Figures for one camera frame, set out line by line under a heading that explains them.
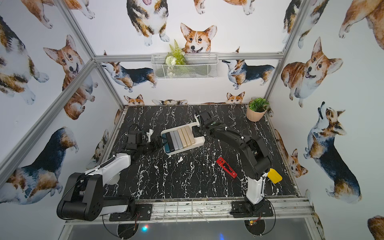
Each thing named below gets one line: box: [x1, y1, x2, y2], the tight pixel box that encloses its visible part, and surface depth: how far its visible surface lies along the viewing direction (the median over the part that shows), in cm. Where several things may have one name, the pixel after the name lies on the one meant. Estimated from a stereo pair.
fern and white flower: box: [165, 39, 187, 78], surface depth 85 cm
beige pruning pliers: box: [178, 125, 195, 148], surface depth 100 cm
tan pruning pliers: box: [177, 128, 188, 148], surface depth 100 cm
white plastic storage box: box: [161, 123, 206, 156], surface depth 100 cm
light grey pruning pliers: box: [169, 131, 179, 151], surface depth 99 cm
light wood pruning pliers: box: [181, 125, 195, 148], surface depth 100 cm
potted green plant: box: [246, 97, 270, 122], surface depth 106 cm
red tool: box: [216, 157, 238, 179], surface depth 90 cm
